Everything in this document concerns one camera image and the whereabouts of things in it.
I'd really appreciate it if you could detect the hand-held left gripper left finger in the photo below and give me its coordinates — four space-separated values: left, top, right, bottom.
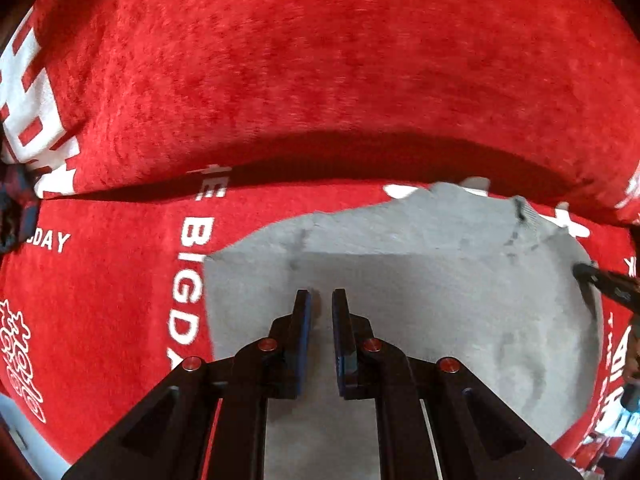
62 289 314 480

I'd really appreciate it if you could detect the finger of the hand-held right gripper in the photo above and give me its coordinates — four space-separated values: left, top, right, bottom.
572 261 640 313

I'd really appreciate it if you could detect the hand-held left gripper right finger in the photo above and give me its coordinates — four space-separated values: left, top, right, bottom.
331 288 585 480

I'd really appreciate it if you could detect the grey knit sweater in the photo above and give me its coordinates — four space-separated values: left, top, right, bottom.
204 182 604 480

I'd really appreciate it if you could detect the red printed blanket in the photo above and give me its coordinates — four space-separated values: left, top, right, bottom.
0 0 640 480

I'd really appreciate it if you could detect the dark plaid cloth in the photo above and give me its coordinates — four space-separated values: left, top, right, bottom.
0 160 43 256

